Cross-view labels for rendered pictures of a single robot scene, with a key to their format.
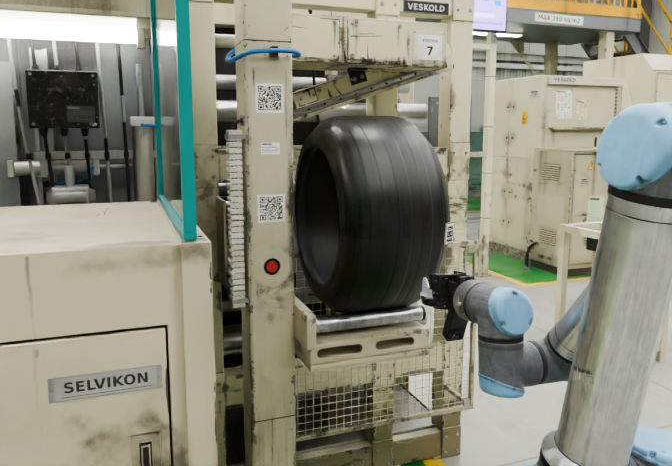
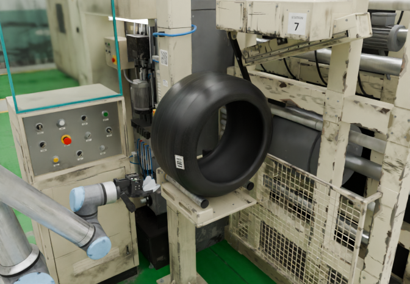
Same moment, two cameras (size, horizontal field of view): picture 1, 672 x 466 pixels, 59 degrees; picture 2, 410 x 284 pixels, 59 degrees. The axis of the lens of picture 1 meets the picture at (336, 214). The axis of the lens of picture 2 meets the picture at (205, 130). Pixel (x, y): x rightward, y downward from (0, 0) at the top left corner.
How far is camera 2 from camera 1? 214 cm
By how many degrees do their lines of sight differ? 74
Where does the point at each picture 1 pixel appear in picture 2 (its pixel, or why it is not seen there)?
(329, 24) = (238, 6)
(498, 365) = not seen: hidden behind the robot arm
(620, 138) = not seen: outside the picture
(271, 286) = not seen: hidden behind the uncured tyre
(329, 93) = (265, 49)
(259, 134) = (162, 75)
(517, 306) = (72, 197)
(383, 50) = (266, 25)
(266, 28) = (161, 21)
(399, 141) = (180, 97)
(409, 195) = (162, 130)
